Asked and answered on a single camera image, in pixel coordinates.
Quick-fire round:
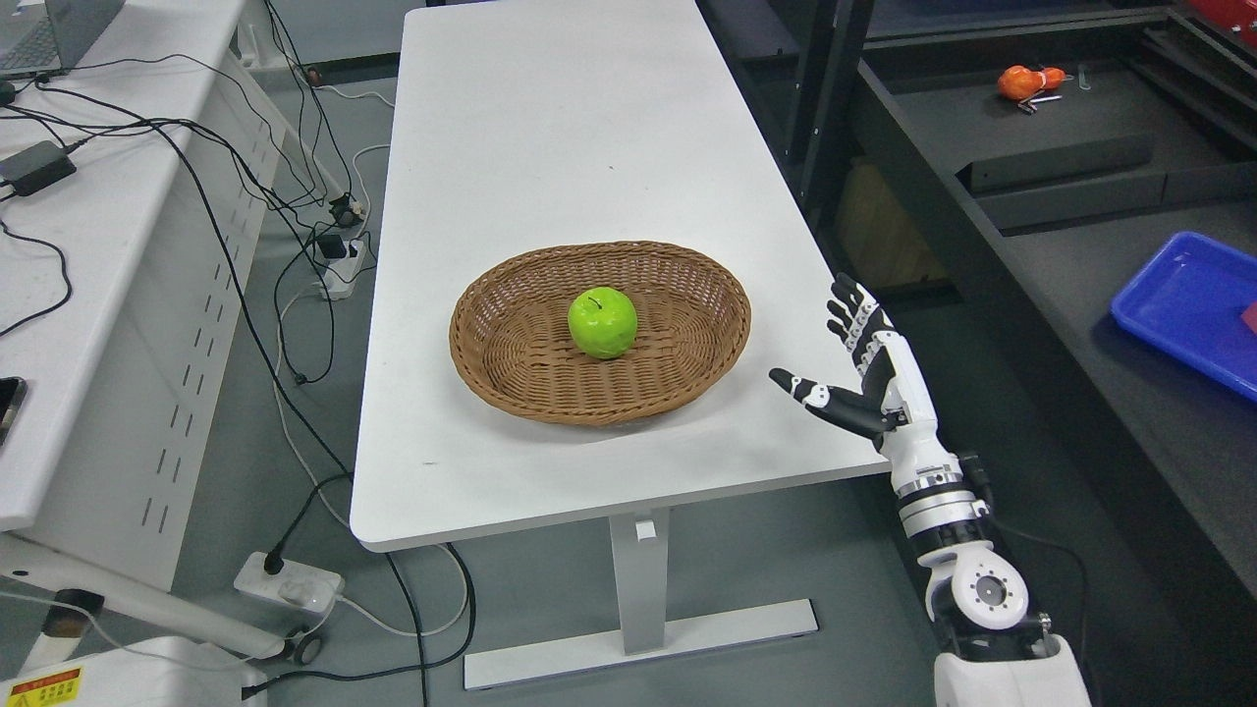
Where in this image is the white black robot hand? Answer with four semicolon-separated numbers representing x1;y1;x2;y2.
769;273;962;489

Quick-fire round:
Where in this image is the green apple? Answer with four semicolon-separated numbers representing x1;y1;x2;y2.
567;287;639;359

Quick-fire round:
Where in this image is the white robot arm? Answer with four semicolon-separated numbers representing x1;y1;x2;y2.
892;453;1092;706

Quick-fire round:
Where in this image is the blue plastic tray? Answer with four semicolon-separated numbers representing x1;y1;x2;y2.
1110;230;1256;400

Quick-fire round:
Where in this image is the white table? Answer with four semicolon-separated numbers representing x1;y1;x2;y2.
351;1;889;689

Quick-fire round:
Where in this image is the orange toy fruit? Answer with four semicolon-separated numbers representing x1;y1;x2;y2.
997;65;1066;102

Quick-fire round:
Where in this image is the brown wicker basket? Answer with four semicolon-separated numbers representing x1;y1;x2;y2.
449;242;750;426

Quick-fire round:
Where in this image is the white power strip far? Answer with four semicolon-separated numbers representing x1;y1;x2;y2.
322;238;368;301

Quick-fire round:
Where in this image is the white power strip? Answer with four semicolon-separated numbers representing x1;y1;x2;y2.
233;552;346;618
322;238;368;301

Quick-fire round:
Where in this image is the white power strip near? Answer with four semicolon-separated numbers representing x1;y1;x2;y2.
233;552;346;618

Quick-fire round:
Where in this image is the white side desk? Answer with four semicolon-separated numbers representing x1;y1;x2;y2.
3;1;300;658

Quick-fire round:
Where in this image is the black smartphone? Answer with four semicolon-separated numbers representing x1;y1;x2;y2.
0;376;28;447

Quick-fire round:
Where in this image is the black power adapter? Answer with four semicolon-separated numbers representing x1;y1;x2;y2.
1;140;77;196

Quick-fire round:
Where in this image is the grey laptop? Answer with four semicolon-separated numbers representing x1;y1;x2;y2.
1;1;123;81

